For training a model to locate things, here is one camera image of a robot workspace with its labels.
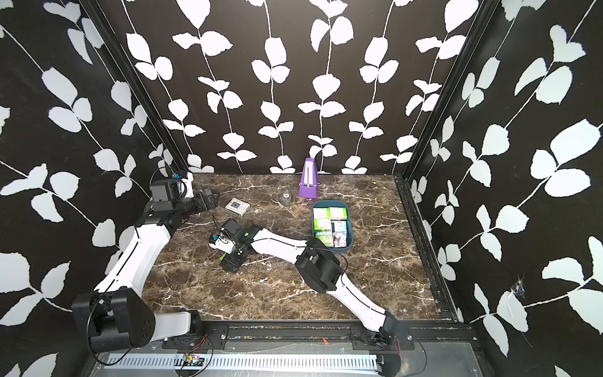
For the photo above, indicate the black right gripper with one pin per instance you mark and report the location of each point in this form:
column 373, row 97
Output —
column 228, row 262

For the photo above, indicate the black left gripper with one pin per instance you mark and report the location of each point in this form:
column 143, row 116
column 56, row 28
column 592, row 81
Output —
column 211, row 202

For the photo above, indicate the blue cartoon tissue pack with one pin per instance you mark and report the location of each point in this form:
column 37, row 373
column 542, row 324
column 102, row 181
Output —
column 340, row 226

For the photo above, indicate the large green tissue pack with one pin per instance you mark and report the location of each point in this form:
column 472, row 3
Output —
column 338, row 213

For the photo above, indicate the pink Kuromi tissue pack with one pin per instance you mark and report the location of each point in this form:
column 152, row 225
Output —
column 340, row 240

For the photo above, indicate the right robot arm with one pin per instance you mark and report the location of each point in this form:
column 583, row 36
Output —
column 317, row 265

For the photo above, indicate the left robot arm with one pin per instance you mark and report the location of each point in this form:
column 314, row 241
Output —
column 114, row 315

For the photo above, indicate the playing card box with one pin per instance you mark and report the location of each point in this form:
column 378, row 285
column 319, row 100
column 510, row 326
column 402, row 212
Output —
column 237, row 206

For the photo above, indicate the teal plastic storage box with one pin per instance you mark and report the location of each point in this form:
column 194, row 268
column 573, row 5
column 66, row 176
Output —
column 337, row 203

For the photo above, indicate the purple metronome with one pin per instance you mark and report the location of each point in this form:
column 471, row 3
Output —
column 308, row 187

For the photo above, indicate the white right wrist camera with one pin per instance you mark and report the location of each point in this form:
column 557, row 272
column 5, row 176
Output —
column 221, row 242

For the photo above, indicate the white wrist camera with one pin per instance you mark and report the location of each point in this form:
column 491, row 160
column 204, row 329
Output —
column 184, row 183
column 221, row 242

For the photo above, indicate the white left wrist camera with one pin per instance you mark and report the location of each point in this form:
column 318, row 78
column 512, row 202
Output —
column 184, row 183

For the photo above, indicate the black front rail base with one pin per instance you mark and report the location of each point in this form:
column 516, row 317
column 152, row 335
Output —
column 307, row 348

